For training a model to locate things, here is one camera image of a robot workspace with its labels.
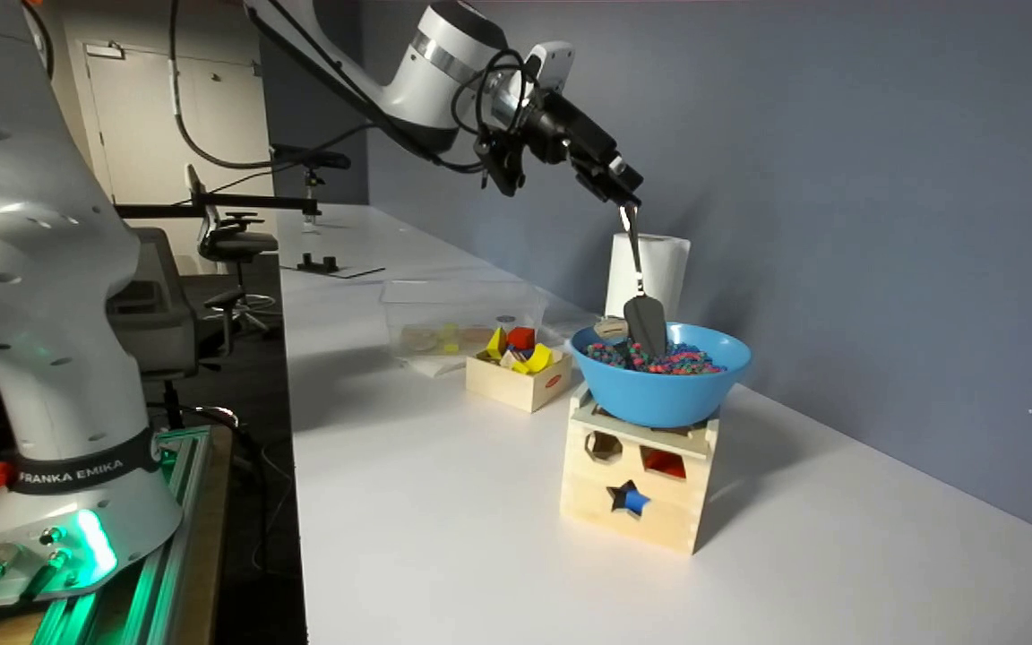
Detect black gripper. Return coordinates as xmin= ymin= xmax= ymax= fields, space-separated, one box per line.
xmin=534 ymin=89 xmax=647 ymax=238

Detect silver cake knife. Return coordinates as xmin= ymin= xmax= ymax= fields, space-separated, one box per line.
xmin=621 ymin=209 xmax=673 ymax=368

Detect small black counter object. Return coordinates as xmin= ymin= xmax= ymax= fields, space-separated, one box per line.
xmin=294 ymin=251 xmax=347 ymax=275

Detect white paper towel roll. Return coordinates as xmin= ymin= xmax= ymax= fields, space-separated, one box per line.
xmin=603 ymin=231 xmax=694 ymax=331

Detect colourful beads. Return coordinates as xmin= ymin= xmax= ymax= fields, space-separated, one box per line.
xmin=584 ymin=338 xmax=722 ymax=380

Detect red toy block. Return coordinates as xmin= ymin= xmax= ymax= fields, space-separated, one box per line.
xmin=503 ymin=324 xmax=542 ymax=360

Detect yellow toy block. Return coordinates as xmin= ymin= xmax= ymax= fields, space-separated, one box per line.
xmin=518 ymin=341 xmax=558 ymax=380

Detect blue plastic bowl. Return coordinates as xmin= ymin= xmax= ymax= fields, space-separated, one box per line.
xmin=566 ymin=318 xmax=756 ymax=433

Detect clear plastic container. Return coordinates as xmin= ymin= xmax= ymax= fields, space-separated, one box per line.
xmin=378 ymin=275 xmax=558 ymax=365

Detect wooden shape sorter box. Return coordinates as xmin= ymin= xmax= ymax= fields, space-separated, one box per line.
xmin=558 ymin=391 xmax=722 ymax=560

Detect black office stool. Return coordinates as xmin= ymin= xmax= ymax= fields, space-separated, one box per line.
xmin=195 ymin=209 xmax=285 ymax=341

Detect grey office chair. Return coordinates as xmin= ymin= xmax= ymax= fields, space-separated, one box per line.
xmin=104 ymin=225 xmax=208 ymax=377

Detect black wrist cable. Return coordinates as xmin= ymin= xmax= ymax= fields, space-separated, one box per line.
xmin=447 ymin=46 xmax=534 ymax=201

